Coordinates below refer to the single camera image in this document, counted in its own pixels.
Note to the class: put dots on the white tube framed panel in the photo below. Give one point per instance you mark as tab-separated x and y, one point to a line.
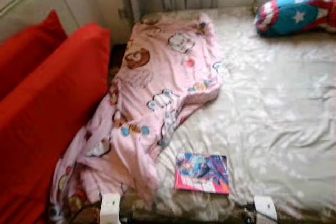
26	9

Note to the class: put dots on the small red upholstered cushion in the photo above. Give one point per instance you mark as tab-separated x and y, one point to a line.
26	51

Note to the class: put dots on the pink cartoon print blanket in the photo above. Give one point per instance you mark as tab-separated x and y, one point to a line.
157	77

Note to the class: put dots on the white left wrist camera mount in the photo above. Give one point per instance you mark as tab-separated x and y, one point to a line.
110	211

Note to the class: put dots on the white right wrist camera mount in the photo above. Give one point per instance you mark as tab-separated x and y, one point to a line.
265	208

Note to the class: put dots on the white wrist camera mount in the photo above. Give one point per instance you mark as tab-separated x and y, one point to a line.
265	208
110	211

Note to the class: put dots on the colourful illustrated book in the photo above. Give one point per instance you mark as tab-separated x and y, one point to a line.
202	174

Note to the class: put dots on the large red upholstered cushion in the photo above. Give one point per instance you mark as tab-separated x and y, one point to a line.
47	119

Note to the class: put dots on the star shield shaped pillow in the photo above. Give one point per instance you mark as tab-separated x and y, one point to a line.
289	17

